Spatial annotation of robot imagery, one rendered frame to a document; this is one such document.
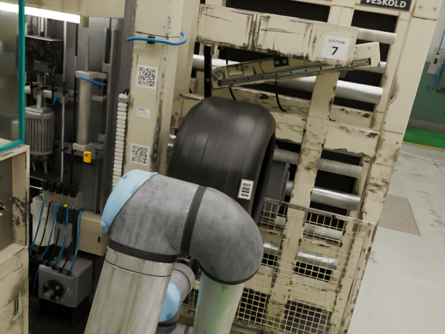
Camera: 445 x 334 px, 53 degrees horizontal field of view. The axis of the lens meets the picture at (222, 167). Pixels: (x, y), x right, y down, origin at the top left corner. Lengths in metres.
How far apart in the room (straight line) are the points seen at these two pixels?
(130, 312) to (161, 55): 1.06
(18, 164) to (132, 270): 0.97
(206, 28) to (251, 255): 1.23
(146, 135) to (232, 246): 1.03
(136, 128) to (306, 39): 0.71
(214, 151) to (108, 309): 0.81
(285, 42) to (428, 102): 9.09
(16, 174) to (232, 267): 1.05
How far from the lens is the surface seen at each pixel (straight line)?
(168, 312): 1.16
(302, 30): 1.76
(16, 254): 1.70
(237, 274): 0.75
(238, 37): 1.80
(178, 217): 0.69
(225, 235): 0.70
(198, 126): 1.49
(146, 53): 1.63
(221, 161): 1.43
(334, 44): 1.75
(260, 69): 1.93
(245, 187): 1.42
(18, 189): 1.65
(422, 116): 10.78
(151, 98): 1.65
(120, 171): 1.78
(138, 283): 0.72
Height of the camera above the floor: 1.77
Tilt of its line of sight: 19 degrees down
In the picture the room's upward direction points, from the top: 9 degrees clockwise
